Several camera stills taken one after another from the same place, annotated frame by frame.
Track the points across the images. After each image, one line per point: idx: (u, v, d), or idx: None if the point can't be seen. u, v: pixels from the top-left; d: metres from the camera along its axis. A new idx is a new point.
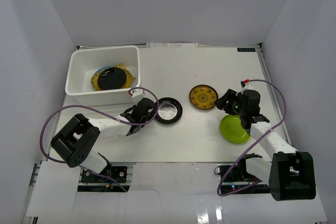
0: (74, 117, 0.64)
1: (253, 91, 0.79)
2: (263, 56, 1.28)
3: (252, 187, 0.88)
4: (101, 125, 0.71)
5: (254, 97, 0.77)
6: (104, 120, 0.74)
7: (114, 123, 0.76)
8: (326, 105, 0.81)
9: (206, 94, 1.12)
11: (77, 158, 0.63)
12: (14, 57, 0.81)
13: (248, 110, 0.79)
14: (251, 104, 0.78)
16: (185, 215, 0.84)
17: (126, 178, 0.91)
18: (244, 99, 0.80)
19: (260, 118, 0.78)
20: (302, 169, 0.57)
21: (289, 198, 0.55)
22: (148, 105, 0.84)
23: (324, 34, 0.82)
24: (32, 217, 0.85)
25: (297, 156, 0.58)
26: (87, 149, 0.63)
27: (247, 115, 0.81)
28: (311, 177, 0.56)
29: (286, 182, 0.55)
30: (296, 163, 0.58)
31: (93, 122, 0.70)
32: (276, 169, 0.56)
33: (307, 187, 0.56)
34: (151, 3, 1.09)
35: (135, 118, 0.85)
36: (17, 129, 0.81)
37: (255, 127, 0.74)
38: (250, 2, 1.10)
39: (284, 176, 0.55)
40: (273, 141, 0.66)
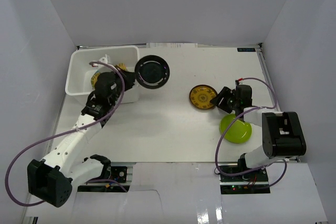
0: (30, 166, 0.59)
1: (244, 84, 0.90)
2: (263, 56, 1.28)
3: (252, 187, 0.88)
4: (62, 158, 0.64)
5: (246, 88, 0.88)
6: (63, 145, 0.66)
7: (74, 141, 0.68)
8: (326, 105, 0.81)
9: (206, 94, 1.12)
11: (64, 196, 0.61)
12: (14, 57, 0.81)
13: (241, 102, 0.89)
14: (244, 95, 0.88)
16: (185, 215, 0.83)
17: (126, 178, 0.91)
18: (238, 92, 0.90)
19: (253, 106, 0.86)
20: (290, 127, 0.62)
21: (281, 151, 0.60)
22: (107, 84, 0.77)
23: (324, 34, 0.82)
24: (33, 216, 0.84)
25: (285, 116, 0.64)
26: (65, 186, 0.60)
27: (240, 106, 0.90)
28: (299, 132, 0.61)
29: (277, 136, 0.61)
30: (285, 124, 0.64)
31: (52, 161, 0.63)
32: (266, 126, 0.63)
33: (297, 141, 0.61)
34: (151, 3, 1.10)
35: (103, 106, 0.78)
36: (18, 129, 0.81)
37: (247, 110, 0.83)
38: (250, 2, 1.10)
39: (274, 130, 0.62)
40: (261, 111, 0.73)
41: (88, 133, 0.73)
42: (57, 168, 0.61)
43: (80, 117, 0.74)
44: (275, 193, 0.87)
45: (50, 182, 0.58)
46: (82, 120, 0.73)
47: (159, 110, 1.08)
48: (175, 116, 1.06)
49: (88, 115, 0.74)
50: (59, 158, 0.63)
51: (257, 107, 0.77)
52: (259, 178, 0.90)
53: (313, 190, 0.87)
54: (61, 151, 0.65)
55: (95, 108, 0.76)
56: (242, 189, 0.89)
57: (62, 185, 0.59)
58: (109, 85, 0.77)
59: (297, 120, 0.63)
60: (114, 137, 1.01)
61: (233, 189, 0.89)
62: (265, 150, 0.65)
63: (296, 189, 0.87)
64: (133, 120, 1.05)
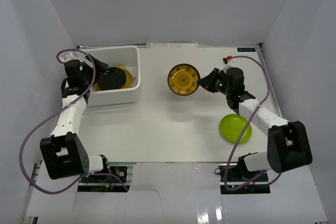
0: (42, 144, 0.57)
1: (236, 70, 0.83)
2: (263, 56, 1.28)
3: (252, 187, 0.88)
4: (69, 126, 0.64)
5: (238, 76, 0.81)
6: (63, 118, 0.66)
7: (72, 112, 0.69)
8: (326, 105, 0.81)
9: (185, 75, 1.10)
11: (84, 162, 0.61)
12: (14, 57, 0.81)
13: (233, 89, 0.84)
14: (235, 83, 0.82)
16: (184, 215, 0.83)
17: (126, 178, 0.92)
18: (229, 78, 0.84)
19: (246, 96, 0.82)
20: (296, 139, 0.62)
21: (289, 168, 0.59)
22: (76, 64, 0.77)
23: (324, 34, 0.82)
24: (33, 216, 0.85)
25: (291, 127, 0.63)
26: (82, 148, 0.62)
27: (232, 95, 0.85)
28: (306, 146, 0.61)
29: (285, 153, 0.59)
30: (292, 136, 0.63)
31: (61, 132, 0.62)
32: (274, 145, 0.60)
33: (304, 155, 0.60)
34: (151, 3, 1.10)
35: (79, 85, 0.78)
36: (18, 129, 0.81)
37: (244, 105, 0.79)
38: (250, 2, 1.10)
39: (282, 148, 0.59)
40: (264, 116, 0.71)
41: (80, 107, 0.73)
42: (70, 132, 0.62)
43: (62, 99, 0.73)
44: (275, 192, 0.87)
45: (68, 146, 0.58)
46: (69, 99, 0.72)
47: (158, 110, 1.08)
48: (175, 116, 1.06)
49: (71, 95, 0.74)
50: (66, 128, 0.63)
51: (257, 107, 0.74)
52: (259, 178, 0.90)
53: (314, 190, 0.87)
54: (64, 123, 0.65)
55: (73, 89, 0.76)
56: (242, 189, 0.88)
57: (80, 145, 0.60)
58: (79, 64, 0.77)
59: (304, 133, 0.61)
60: (115, 137, 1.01)
61: (233, 189, 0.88)
62: (271, 163, 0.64)
63: (296, 189, 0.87)
64: (133, 120, 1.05)
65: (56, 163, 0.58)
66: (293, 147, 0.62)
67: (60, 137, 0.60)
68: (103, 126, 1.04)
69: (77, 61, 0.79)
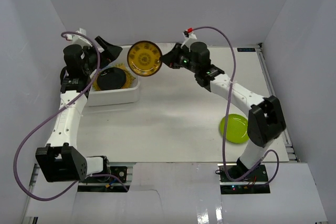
0: (38, 155, 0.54)
1: (200, 45, 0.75)
2: (263, 56, 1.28)
3: (252, 187, 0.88)
4: (66, 135, 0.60)
5: (204, 52, 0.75)
6: (60, 123, 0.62)
7: (69, 116, 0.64)
8: (326, 105, 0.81)
9: (146, 53, 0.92)
11: (82, 168, 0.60)
12: (14, 57, 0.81)
13: (201, 66, 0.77)
14: (202, 59, 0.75)
16: (184, 214, 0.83)
17: (126, 178, 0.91)
18: (195, 56, 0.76)
19: (214, 72, 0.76)
20: (272, 112, 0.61)
21: (268, 140, 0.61)
22: (77, 53, 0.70)
23: (324, 33, 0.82)
24: (33, 216, 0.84)
25: (266, 102, 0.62)
26: (80, 156, 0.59)
27: (201, 73, 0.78)
28: (280, 116, 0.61)
29: (266, 129, 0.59)
30: (267, 108, 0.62)
31: (57, 142, 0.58)
32: (255, 123, 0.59)
33: (280, 125, 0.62)
34: (151, 3, 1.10)
35: (80, 77, 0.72)
36: (18, 128, 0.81)
37: (215, 83, 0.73)
38: (250, 2, 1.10)
39: (263, 126, 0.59)
40: (239, 94, 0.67)
41: (79, 106, 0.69)
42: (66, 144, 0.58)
43: (62, 96, 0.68)
44: (275, 192, 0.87)
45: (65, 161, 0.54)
46: (67, 97, 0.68)
47: (159, 110, 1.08)
48: (175, 116, 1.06)
49: (70, 91, 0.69)
50: (63, 137, 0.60)
51: (230, 84, 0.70)
52: (259, 178, 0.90)
53: (313, 190, 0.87)
54: (61, 130, 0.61)
55: (73, 82, 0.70)
56: (243, 189, 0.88)
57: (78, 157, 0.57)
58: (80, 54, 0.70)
59: (279, 104, 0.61)
60: (115, 137, 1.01)
61: (233, 189, 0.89)
62: (250, 136, 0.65)
63: (296, 189, 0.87)
64: (133, 120, 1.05)
65: (52, 171, 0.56)
66: (269, 119, 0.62)
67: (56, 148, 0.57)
68: (103, 126, 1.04)
69: (79, 48, 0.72)
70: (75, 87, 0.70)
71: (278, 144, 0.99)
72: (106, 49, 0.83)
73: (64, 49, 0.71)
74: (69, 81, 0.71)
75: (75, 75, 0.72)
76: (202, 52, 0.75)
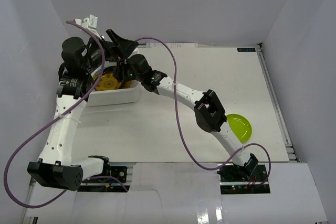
0: (30, 172, 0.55)
1: (136, 55, 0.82)
2: (263, 56, 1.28)
3: (252, 187, 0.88)
4: (59, 151, 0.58)
5: (142, 61, 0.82)
6: (53, 137, 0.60)
7: (64, 128, 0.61)
8: (326, 104, 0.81)
9: (108, 78, 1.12)
11: (77, 178, 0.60)
12: (14, 57, 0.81)
13: (144, 74, 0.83)
14: (143, 67, 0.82)
16: (184, 215, 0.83)
17: (126, 178, 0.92)
18: (135, 67, 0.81)
19: (158, 77, 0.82)
20: (212, 104, 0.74)
21: (216, 125, 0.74)
22: (76, 51, 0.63)
23: (324, 33, 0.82)
24: (32, 216, 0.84)
25: (206, 95, 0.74)
26: (73, 170, 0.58)
27: (145, 81, 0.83)
28: (219, 104, 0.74)
29: (211, 119, 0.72)
30: (208, 101, 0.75)
31: (49, 158, 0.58)
32: (200, 116, 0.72)
33: (221, 112, 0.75)
34: (151, 3, 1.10)
35: (79, 77, 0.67)
36: (18, 129, 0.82)
37: (161, 87, 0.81)
38: (250, 2, 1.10)
39: (208, 117, 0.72)
40: (184, 94, 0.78)
41: (75, 114, 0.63)
42: (58, 163, 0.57)
43: (58, 100, 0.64)
44: (275, 192, 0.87)
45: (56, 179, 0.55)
46: (63, 103, 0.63)
47: (158, 110, 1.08)
48: (175, 116, 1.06)
49: (66, 95, 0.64)
50: (55, 153, 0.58)
51: (175, 85, 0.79)
52: (259, 178, 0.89)
53: (313, 190, 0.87)
54: (54, 146, 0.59)
55: (71, 83, 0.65)
56: (242, 189, 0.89)
57: (69, 174, 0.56)
58: (80, 51, 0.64)
59: (216, 96, 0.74)
60: (115, 137, 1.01)
61: (233, 189, 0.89)
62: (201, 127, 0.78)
63: (296, 189, 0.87)
64: (133, 120, 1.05)
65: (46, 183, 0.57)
66: (211, 108, 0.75)
67: (48, 164, 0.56)
68: (103, 125, 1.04)
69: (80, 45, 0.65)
70: (72, 91, 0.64)
71: (278, 144, 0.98)
72: (117, 45, 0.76)
73: (64, 44, 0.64)
74: (66, 81, 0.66)
75: (74, 75, 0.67)
76: (141, 62, 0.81)
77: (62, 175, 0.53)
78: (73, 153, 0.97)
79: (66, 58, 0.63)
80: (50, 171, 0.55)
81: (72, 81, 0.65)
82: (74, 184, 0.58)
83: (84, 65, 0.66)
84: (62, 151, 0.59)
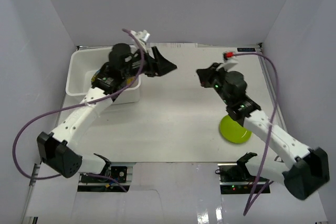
0: (37, 139, 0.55)
1: (239, 76, 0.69)
2: (263, 56, 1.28)
3: (252, 187, 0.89)
4: (70, 132, 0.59)
5: (240, 84, 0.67)
6: (72, 118, 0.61)
7: (83, 115, 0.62)
8: (326, 104, 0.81)
9: None
11: (73, 167, 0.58)
12: (14, 57, 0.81)
13: (234, 98, 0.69)
14: (238, 91, 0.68)
16: (184, 214, 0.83)
17: (126, 178, 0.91)
18: (230, 87, 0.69)
19: (250, 106, 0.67)
20: (317, 166, 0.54)
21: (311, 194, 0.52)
22: (122, 54, 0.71)
23: (324, 33, 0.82)
24: (32, 216, 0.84)
25: (312, 153, 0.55)
26: (73, 158, 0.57)
27: (233, 106, 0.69)
28: (326, 171, 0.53)
29: (309, 182, 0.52)
30: (312, 163, 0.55)
31: (59, 135, 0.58)
32: (296, 175, 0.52)
33: (324, 181, 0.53)
34: (151, 3, 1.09)
35: (115, 78, 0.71)
36: (18, 129, 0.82)
37: (251, 121, 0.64)
38: (250, 2, 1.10)
39: (306, 178, 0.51)
40: (280, 141, 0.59)
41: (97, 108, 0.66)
42: (64, 141, 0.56)
43: (90, 90, 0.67)
44: (275, 192, 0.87)
45: (58, 157, 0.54)
46: (92, 94, 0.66)
47: (159, 110, 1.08)
48: (175, 116, 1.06)
49: (98, 88, 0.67)
50: (66, 133, 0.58)
51: (270, 125, 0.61)
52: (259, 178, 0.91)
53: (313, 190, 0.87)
54: (69, 126, 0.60)
55: (106, 81, 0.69)
56: (242, 189, 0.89)
57: (70, 158, 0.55)
58: (124, 56, 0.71)
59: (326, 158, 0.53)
60: (115, 137, 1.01)
61: (233, 189, 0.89)
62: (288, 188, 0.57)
63: None
64: (133, 120, 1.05)
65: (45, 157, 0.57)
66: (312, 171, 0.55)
67: (56, 139, 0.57)
68: (102, 125, 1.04)
69: (126, 51, 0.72)
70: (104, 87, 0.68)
71: None
72: (156, 62, 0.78)
73: (114, 47, 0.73)
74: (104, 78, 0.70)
75: (112, 75, 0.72)
76: (239, 84, 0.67)
77: (63, 156, 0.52)
78: None
79: (113, 58, 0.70)
80: (55, 147, 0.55)
81: (107, 79, 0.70)
82: (67, 171, 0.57)
83: (123, 70, 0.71)
84: (72, 134, 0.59)
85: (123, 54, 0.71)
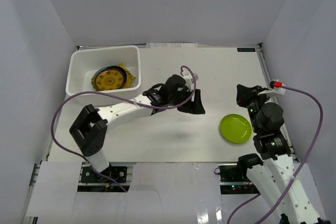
0: (85, 107, 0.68)
1: (277, 112, 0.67)
2: (263, 56, 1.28)
3: (252, 187, 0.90)
4: (112, 116, 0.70)
5: (276, 121, 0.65)
6: (118, 108, 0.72)
7: (127, 108, 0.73)
8: (325, 104, 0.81)
9: (110, 77, 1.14)
11: (92, 148, 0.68)
12: (14, 57, 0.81)
13: (265, 130, 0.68)
14: (272, 127, 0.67)
16: (184, 214, 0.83)
17: (126, 178, 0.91)
18: (264, 118, 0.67)
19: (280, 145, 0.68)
20: None
21: None
22: (177, 83, 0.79)
23: (325, 33, 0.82)
24: (32, 216, 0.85)
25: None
26: (99, 140, 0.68)
27: (261, 138, 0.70)
28: None
29: None
30: None
31: (103, 114, 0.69)
32: None
33: None
34: (151, 3, 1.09)
35: (162, 96, 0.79)
36: (18, 129, 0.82)
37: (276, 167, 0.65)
38: (250, 2, 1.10)
39: None
40: (294, 199, 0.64)
41: (140, 112, 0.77)
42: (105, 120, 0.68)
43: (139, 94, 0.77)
44: None
45: (93, 129, 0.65)
46: (141, 99, 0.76)
47: None
48: (175, 116, 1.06)
49: (147, 98, 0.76)
50: (109, 116, 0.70)
51: (292, 180, 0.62)
52: None
53: (313, 190, 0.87)
54: (114, 112, 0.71)
55: (155, 96, 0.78)
56: (242, 189, 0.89)
57: (98, 137, 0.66)
58: (178, 85, 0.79)
59: None
60: (115, 137, 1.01)
61: (233, 189, 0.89)
62: None
63: None
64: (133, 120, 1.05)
65: None
66: None
67: (99, 116, 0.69)
68: None
69: (183, 82, 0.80)
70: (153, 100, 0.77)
71: None
72: (196, 102, 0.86)
73: (174, 75, 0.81)
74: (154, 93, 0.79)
75: (160, 93, 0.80)
76: (275, 120, 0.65)
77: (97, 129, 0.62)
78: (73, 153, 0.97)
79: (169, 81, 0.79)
80: None
81: (156, 94, 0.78)
82: (87, 148, 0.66)
83: (172, 94, 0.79)
84: (112, 120, 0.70)
85: (179, 84, 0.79)
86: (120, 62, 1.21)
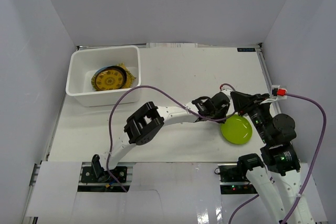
0: (147, 103, 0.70)
1: (289, 124, 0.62)
2: (263, 56, 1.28)
3: (252, 187, 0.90)
4: (166, 115, 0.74)
5: (288, 134, 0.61)
6: (173, 109, 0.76)
7: (180, 112, 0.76)
8: (325, 105, 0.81)
9: (110, 77, 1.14)
11: (143, 140, 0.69)
12: (14, 57, 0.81)
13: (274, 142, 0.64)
14: (281, 140, 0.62)
16: (184, 214, 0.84)
17: (126, 178, 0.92)
18: (273, 131, 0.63)
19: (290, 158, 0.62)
20: None
21: None
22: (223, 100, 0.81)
23: (324, 34, 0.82)
24: (32, 216, 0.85)
25: None
26: (151, 136, 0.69)
27: (270, 150, 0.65)
28: None
29: None
30: None
31: (160, 112, 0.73)
32: None
33: None
34: (151, 3, 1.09)
35: (207, 108, 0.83)
36: (18, 129, 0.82)
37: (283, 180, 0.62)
38: (250, 2, 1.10)
39: None
40: (298, 216, 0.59)
41: (187, 117, 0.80)
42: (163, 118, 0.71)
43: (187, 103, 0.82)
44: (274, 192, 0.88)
45: (151, 124, 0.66)
46: (190, 106, 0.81)
47: None
48: None
49: (194, 107, 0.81)
50: (165, 114, 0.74)
51: (298, 198, 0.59)
52: None
53: (313, 190, 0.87)
54: (169, 112, 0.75)
55: (200, 106, 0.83)
56: (242, 189, 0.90)
57: (154, 132, 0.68)
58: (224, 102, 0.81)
59: None
60: (115, 138, 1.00)
61: (233, 189, 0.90)
62: None
63: None
64: None
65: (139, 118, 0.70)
66: None
67: (158, 113, 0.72)
68: (102, 125, 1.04)
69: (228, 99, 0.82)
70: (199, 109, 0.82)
71: None
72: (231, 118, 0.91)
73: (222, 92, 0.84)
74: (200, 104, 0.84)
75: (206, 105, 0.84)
76: (286, 133, 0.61)
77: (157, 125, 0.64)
78: (73, 153, 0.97)
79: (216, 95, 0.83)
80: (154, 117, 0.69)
81: (201, 105, 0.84)
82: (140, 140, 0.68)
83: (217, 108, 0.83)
84: (167, 119, 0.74)
85: (226, 102, 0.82)
86: (119, 62, 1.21)
